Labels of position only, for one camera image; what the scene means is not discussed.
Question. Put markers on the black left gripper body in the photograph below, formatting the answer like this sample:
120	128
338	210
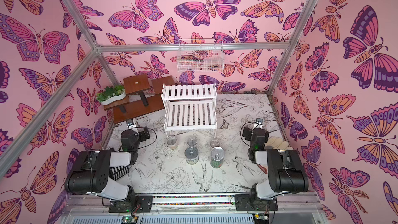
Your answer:
140	138

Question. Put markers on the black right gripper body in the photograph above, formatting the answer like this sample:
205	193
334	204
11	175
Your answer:
247	131

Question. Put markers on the yellow seed jar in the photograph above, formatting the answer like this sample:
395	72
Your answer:
172	142

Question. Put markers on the red seed jar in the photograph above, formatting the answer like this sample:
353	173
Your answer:
214	143

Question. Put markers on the green watermelon can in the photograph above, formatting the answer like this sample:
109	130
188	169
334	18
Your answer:
216	157

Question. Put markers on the dark seed jar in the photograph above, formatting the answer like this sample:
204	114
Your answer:
192	141

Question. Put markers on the purple label tin can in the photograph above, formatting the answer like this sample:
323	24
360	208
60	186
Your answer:
192	155

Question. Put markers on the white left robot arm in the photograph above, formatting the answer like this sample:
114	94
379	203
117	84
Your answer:
96	172

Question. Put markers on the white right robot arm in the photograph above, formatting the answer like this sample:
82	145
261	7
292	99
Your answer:
284	168

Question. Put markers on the white slatted wooden shelf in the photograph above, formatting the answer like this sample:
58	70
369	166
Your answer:
190	107

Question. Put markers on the brown wooden stepped stand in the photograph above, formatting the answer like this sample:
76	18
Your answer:
142	97

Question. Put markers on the green plant in white pot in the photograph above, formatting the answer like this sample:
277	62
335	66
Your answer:
111	94

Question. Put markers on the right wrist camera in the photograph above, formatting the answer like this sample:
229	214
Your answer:
259	122

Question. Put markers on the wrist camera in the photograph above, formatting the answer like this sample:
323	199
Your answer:
259	122
130	124

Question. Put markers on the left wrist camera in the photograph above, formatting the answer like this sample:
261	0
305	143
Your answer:
130	124

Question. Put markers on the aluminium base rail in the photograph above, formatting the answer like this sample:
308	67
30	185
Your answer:
213	208

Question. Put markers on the white wire basket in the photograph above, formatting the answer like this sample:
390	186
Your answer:
199	56

